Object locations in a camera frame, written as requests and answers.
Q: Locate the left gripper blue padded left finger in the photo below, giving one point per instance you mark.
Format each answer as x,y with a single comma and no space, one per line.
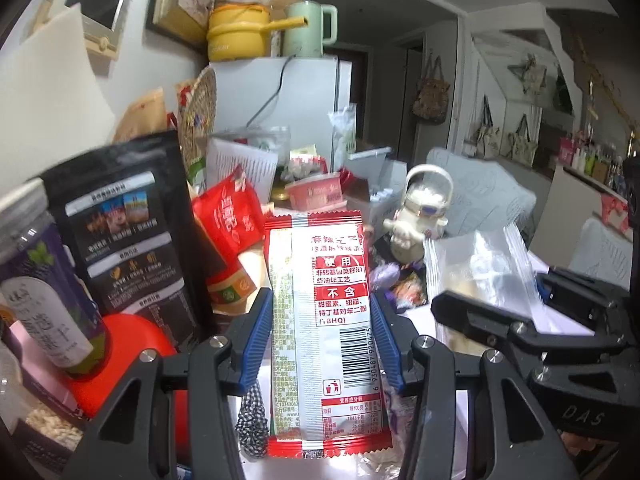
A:
251,341

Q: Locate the light blue chair cushion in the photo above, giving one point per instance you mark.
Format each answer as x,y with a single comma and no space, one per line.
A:
603,254

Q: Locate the white mini fridge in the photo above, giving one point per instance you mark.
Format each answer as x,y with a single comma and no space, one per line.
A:
296,93

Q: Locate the white astronaut figurine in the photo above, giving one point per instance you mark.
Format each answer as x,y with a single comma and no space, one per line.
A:
425,201

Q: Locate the purple label jar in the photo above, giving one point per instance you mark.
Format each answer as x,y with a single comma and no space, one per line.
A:
39,282

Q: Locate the red snack bag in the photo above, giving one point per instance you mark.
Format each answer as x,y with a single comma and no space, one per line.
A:
231,215

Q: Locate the red cylindrical canister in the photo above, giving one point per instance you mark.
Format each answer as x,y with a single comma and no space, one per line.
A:
135,429

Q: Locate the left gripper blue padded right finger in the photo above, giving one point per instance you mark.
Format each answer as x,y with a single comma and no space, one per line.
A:
383,319

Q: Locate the black snack pouch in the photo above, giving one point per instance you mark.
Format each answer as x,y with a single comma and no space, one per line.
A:
124,212

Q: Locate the yellow pot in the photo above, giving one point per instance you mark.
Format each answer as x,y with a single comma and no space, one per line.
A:
243,31

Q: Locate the green electric kettle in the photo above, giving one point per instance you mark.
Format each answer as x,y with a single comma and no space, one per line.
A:
319,31

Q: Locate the red snack packet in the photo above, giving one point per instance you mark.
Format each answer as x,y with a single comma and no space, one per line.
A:
326,392

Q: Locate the framed picture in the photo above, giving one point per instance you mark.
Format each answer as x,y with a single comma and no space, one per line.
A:
184,21

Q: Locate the clear plastic bag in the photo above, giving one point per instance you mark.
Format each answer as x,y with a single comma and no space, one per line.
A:
489,266

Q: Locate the wall intercom panel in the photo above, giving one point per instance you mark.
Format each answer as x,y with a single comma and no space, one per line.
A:
103,22

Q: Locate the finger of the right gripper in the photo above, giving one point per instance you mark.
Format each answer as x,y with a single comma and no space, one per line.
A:
599,305
483,323

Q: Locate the checkered fabric scrunchie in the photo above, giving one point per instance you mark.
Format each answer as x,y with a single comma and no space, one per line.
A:
252,427

